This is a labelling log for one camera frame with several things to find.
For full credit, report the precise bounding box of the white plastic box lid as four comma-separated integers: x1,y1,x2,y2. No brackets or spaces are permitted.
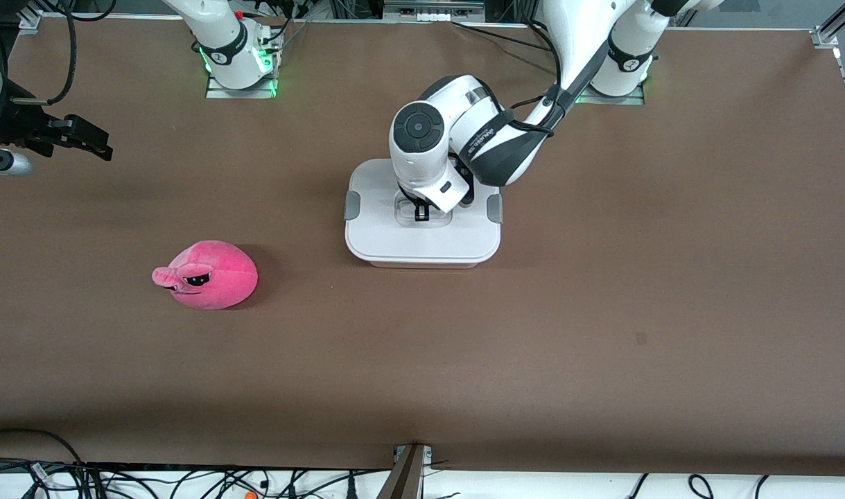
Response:
345,159,503,263

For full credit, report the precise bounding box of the pink plush toy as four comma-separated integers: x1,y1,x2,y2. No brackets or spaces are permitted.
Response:
152,240,259,310

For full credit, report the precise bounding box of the pink plastic storage box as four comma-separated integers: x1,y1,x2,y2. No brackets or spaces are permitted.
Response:
356,255,494,270

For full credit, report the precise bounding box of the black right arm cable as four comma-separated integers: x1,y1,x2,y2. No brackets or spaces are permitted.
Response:
10,0,118,106

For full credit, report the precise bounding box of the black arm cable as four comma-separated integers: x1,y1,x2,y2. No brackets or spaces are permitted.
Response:
10,0,118,106
509,21,584,139

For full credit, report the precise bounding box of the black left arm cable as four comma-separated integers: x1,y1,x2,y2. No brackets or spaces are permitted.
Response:
509,21,584,139

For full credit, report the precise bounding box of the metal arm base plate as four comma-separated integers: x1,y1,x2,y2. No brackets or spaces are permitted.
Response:
573,87,646,106
206,75,278,99

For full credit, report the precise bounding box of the black cable across table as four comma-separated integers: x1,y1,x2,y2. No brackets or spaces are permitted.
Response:
452,21,556,55

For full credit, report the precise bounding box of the metal bracket at table edge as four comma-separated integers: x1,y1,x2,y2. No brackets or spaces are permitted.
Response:
383,0,487,23

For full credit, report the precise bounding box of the aluminium frame post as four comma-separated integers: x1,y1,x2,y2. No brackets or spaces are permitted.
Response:
376,444,433,499

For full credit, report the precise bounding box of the black floor cable loop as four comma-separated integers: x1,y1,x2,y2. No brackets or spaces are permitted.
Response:
0,428,85,466

